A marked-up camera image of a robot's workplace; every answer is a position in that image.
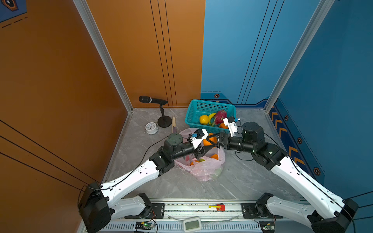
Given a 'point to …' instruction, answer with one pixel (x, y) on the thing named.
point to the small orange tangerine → (192, 163)
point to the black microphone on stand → (163, 121)
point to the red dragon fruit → (219, 116)
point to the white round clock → (151, 128)
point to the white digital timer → (192, 224)
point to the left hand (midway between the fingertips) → (211, 139)
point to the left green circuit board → (144, 225)
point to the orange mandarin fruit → (206, 143)
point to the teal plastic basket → (198, 108)
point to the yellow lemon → (204, 119)
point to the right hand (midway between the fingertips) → (209, 140)
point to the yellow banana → (210, 116)
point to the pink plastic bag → (208, 167)
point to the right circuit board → (267, 226)
